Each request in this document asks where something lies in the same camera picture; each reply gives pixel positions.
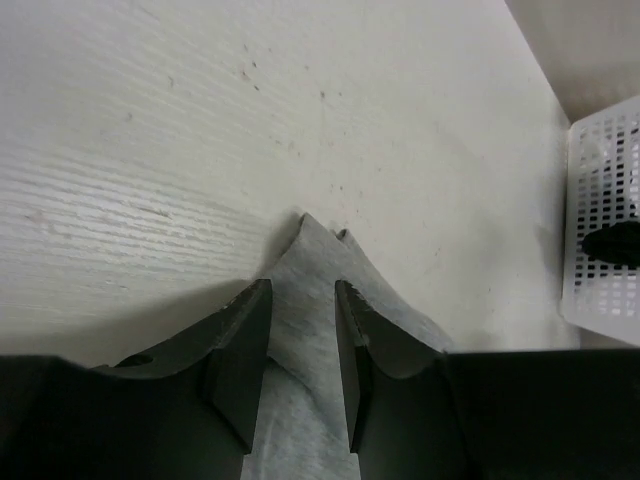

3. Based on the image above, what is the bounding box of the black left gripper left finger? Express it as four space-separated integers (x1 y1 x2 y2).
1 279 272 479

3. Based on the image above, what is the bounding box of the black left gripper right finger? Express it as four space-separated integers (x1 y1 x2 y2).
335 281 639 479

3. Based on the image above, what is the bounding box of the grey tank top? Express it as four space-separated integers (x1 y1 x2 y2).
241 214 453 479

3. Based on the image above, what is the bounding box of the black tank top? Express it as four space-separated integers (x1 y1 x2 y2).
581 221 640 268

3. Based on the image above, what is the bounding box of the white plastic laundry basket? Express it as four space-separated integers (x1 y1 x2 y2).
561 96 639 346

